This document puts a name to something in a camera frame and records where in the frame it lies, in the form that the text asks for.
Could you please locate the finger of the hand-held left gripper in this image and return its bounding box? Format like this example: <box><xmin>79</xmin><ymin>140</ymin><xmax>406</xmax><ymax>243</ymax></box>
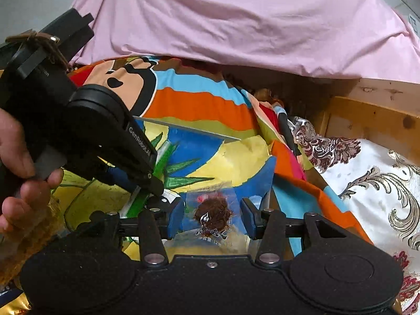
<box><xmin>94</xmin><ymin>162</ymin><xmax>141</xmax><ymax>194</ymax></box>
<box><xmin>98</xmin><ymin>117</ymin><xmax>165</xmax><ymax>198</ymax></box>

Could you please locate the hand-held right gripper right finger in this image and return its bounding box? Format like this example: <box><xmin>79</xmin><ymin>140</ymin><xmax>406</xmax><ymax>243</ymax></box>
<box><xmin>240</xmin><ymin>196</ymin><xmax>374</xmax><ymax>267</ymax></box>

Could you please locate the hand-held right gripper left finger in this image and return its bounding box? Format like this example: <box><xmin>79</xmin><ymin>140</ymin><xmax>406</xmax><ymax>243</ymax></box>
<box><xmin>82</xmin><ymin>195</ymin><xmax>185</xmax><ymax>268</ymax></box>

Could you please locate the clear packet with brown snack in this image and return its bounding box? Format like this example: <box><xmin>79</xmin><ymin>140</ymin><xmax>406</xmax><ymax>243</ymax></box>
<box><xmin>182</xmin><ymin>185</ymin><xmax>245</xmax><ymax>253</ymax></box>

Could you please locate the colourful printed cardboard box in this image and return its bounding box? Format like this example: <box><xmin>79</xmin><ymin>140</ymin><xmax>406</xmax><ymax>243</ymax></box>
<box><xmin>59</xmin><ymin>116</ymin><xmax>278</xmax><ymax>260</ymax></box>

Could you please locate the person's left hand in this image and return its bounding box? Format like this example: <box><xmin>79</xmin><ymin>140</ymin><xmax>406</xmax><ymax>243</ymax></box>
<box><xmin>0</xmin><ymin>108</ymin><xmax>65</xmax><ymax>234</ymax></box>

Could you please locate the cartoon printed blanket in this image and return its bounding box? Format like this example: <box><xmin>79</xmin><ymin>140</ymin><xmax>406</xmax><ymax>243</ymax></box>
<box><xmin>67</xmin><ymin>56</ymin><xmax>373</xmax><ymax>258</ymax></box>

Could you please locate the amber translucent snack packet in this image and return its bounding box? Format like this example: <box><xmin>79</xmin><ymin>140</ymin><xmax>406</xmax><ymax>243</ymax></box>
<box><xmin>0</xmin><ymin>197</ymin><xmax>66</xmax><ymax>286</ymax></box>

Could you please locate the white floral brocade cloth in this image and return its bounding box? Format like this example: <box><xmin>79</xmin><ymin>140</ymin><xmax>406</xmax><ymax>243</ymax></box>
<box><xmin>289</xmin><ymin>116</ymin><xmax>420</xmax><ymax>315</ymax></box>

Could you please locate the pink bed sheet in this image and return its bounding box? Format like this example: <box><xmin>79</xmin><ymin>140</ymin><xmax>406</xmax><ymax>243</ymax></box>
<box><xmin>70</xmin><ymin>0</ymin><xmax>420</xmax><ymax>83</ymax></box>

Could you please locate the gold foil packet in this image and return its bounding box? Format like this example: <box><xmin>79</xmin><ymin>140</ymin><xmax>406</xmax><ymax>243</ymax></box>
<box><xmin>0</xmin><ymin>290</ymin><xmax>32</xmax><ymax>315</ymax></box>

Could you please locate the brown leather strap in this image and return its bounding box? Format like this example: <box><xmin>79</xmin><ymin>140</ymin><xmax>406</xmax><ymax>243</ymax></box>
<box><xmin>5</xmin><ymin>29</ymin><xmax>70</xmax><ymax>70</ymax></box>

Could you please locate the black strap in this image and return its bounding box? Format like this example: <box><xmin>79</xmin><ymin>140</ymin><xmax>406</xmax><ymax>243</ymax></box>
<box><xmin>278</xmin><ymin>111</ymin><xmax>302</xmax><ymax>157</ymax></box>

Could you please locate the wooden bed frame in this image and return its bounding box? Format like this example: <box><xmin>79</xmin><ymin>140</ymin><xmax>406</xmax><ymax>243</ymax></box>
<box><xmin>313</xmin><ymin>77</ymin><xmax>420</xmax><ymax>146</ymax></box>

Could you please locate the white wall plate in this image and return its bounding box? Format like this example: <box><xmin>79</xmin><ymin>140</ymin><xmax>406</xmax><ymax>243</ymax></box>
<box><xmin>408</xmin><ymin>12</ymin><xmax>420</xmax><ymax>35</ymax></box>

